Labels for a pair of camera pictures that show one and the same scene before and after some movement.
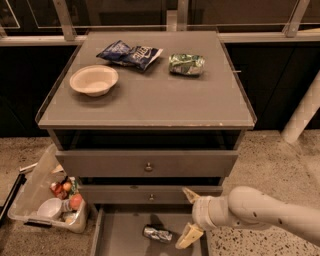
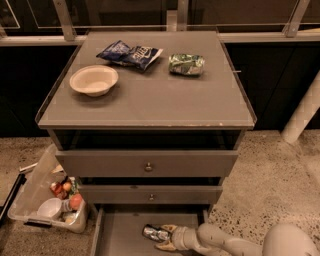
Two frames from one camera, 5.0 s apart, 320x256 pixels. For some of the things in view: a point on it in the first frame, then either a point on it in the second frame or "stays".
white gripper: (201, 212) to (180, 237)
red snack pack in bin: (59, 190) stays
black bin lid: (17, 187) stays
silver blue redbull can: (153, 232) stays
